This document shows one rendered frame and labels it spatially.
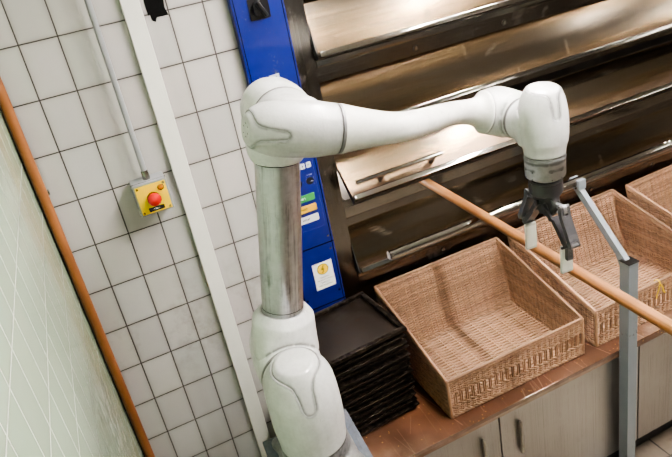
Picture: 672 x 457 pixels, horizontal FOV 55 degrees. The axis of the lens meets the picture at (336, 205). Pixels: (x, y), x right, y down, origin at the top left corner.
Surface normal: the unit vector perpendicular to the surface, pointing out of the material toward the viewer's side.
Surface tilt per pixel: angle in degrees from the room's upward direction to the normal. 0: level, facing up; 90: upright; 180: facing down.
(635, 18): 70
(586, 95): 45
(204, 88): 90
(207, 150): 90
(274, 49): 90
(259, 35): 90
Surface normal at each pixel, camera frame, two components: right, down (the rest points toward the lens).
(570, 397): 0.40, 0.32
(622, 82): 0.15, -0.41
